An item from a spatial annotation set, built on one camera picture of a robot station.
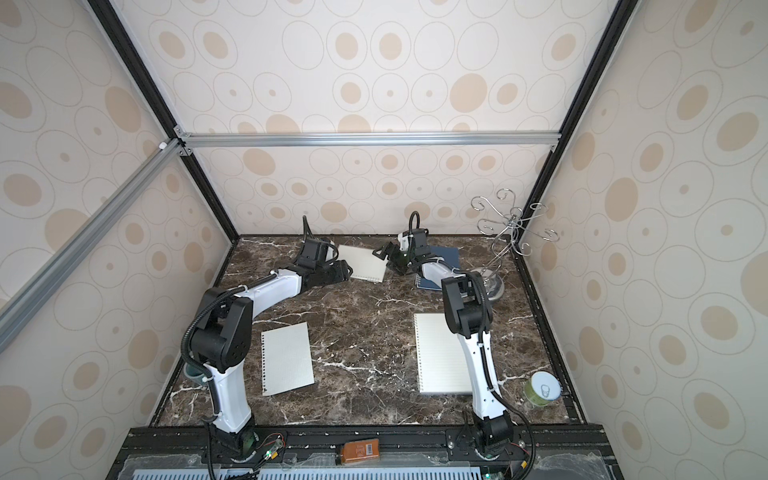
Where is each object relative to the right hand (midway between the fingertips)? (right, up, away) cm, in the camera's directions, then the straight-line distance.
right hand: (392, 255), depth 107 cm
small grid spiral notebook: (-10, -4, +5) cm, 12 cm away
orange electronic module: (-8, -47, -37) cm, 60 cm away
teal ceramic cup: (-54, -33, -26) cm, 68 cm away
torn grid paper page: (-32, -32, -19) cm, 49 cm away
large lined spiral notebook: (+15, -33, -19) cm, 40 cm away
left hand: (-12, -4, -10) cm, 16 cm away
